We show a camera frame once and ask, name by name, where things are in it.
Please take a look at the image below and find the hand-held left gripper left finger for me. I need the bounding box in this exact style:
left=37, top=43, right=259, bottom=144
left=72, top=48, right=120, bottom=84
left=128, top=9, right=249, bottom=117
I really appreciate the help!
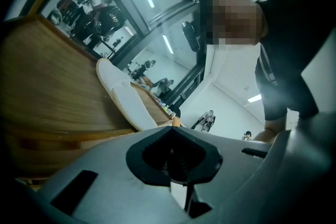
left=125, top=126, right=173, bottom=187

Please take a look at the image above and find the wooden shoe rack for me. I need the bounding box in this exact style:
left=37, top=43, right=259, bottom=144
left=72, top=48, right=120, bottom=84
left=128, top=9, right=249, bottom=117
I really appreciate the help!
left=0, top=0, right=182, bottom=187

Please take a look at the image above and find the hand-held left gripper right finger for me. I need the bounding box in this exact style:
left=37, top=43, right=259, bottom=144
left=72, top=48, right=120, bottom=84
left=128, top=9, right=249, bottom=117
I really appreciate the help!
left=171, top=126, right=224, bottom=184

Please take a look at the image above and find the black window frame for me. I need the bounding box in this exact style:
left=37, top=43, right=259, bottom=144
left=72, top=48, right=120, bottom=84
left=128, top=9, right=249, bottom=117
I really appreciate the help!
left=86, top=0, right=208, bottom=103

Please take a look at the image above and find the person's black clothing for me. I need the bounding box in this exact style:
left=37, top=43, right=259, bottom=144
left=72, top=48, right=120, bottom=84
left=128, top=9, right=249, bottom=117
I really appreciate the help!
left=254, top=0, right=336, bottom=122

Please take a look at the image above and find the white slipper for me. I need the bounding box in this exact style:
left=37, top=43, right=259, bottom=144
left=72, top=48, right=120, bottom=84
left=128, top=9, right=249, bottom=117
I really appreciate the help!
left=96, top=58, right=158, bottom=132

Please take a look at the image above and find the ceiling light panel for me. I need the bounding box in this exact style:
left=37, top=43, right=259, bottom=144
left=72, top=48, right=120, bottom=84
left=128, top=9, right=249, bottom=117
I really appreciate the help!
left=247, top=93, right=263, bottom=103

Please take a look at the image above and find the white black standing device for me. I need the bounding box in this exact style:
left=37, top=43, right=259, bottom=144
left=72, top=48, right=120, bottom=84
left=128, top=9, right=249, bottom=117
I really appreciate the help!
left=193, top=110, right=217, bottom=132

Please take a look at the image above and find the black head-mounted camera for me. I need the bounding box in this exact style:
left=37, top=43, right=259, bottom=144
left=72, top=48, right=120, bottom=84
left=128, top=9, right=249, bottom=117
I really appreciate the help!
left=181, top=20, right=202, bottom=52

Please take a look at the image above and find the person's right forearm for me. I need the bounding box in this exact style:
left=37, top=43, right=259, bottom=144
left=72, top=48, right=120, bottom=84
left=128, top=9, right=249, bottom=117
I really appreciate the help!
left=253, top=116, right=287, bottom=142

